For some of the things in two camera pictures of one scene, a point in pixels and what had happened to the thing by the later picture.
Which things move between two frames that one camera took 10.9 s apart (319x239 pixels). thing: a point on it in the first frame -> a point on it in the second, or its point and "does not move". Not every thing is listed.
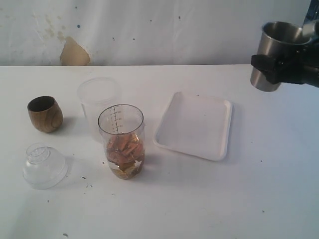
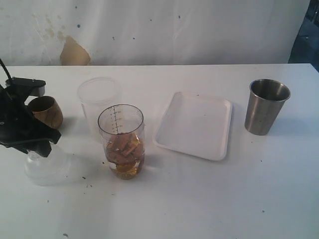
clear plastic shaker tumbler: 122,129 does not move
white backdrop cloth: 138,32 does not move
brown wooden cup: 45,113 does not move
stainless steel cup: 276,38 -> 265,101
